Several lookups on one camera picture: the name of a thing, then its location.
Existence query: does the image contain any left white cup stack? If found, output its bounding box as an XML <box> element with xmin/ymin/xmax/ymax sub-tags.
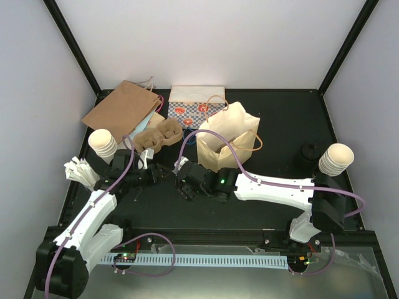
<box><xmin>88</xmin><ymin>129</ymin><xmax>118</xmax><ymax>164</ymax></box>

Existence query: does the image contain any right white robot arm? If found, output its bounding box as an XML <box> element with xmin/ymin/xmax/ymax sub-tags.
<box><xmin>173</xmin><ymin>158</ymin><xmax>346</xmax><ymax>251</ymax></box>

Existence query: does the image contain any blue checkered bakery bag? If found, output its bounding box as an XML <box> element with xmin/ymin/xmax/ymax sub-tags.
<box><xmin>168</xmin><ymin>85</ymin><xmax>226</xmax><ymax>130</ymax></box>

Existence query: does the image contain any light blue paper bag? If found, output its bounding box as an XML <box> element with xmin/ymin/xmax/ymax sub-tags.
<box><xmin>135</xmin><ymin>112</ymin><xmax>165</xmax><ymax>130</ymax></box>

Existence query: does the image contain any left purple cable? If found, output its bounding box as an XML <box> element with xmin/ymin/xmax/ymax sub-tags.
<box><xmin>43</xmin><ymin>135</ymin><xmax>175</xmax><ymax>299</ymax></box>

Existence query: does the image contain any purple cable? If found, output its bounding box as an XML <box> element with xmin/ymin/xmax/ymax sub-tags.
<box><xmin>43</xmin><ymin>135</ymin><xmax>175</xmax><ymax>299</ymax></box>
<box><xmin>179</xmin><ymin>130</ymin><xmax>366</xmax><ymax>277</ymax></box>

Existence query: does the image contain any crumpled white paper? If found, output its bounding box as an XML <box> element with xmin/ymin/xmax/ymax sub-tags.
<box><xmin>64</xmin><ymin>156</ymin><xmax>100</xmax><ymax>191</ymax></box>

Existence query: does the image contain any black frame post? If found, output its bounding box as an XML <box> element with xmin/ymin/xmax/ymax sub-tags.
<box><xmin>318</xmin><ymin>0</ymin><xmax>380</xmax><ymax>93</ymax></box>
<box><xmin>43</xmin><ymin>0</ymin><xmax>102</xmax><ymax>95</ymax></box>

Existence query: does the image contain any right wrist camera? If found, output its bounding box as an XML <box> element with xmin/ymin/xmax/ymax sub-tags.
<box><xmin>173</xmin><ymin>156</ymin><xmax>189</xmax><ymax>174</ymax></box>

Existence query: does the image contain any small green circuit board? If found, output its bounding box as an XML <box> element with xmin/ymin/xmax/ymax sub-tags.
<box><xmin>113</xmin><ymin>253</ymin><xmax>136</xmax><ymax>263</ymax></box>

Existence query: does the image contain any right white cup stack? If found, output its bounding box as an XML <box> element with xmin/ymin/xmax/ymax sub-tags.
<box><xmin>318</xmin><ymin>143</ymin><xmax>355</xmax><ymax>177</ymax></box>

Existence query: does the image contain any brown kraft paper bag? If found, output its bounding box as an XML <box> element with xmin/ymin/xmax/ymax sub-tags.
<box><xmin>82</xmin><ymin>80</ymin><xmax>161</xmax><ymax>143</ymax></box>

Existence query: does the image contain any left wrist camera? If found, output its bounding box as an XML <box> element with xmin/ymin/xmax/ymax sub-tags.
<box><xmin>138</xmin><ymin>148</ymin><xmax>154</xmax><ymax>169</ymax></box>

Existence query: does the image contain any white cup stack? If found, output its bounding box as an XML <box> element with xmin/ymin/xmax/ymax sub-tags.
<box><xmin>88</xmin><ymin>129</ymin><xmax>118</xmax><ymax>164</ymax></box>
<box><xmin>318</xmin><ymin>143</ymin><xmax>355</xmax><ymax>177</ymax></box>

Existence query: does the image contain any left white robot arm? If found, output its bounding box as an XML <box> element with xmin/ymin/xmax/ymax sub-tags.
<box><xmin>34</xmin><ymin>149</ymin><xmax>167</xmax><ymax>298</ymax></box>

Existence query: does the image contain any cream paper bag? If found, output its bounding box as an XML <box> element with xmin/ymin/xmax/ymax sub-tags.
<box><xmin>196</xmin><ymin>102</ymin><xmax>263</xmax><ymax>172</ymax></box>

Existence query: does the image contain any light blue cable duct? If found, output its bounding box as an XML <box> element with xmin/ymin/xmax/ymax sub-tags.
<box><xmin>99</xmin><ymin>253</ymin><xmax>288</xmax><ymax>270</ymax></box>

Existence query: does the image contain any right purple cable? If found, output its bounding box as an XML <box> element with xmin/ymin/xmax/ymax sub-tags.
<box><xmin>179</xmin><ymin>130</ymin><xmax>366</xmax><ymax>277</ymax></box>

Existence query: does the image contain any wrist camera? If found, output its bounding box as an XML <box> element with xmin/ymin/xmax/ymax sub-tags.
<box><xmin>173</xmin><ymin>156</ymin><xmax>189</xmax><ymax>174</ymax></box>
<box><xmin>138</xmin><ymin>148</ymin><xmax>154</xmax><ymax>169</ymax></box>

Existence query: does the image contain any right black frame post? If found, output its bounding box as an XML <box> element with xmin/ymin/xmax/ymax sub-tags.
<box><xmin>318</xmin><ymin>0</ymin><xmax>380</xmax><ymax>93</ymax></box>

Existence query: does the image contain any left black frame post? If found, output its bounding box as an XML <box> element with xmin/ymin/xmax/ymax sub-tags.
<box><xmin>43</xmin><ymin>0</ymin><xmax>102</xmax><ymax>95</ymax></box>

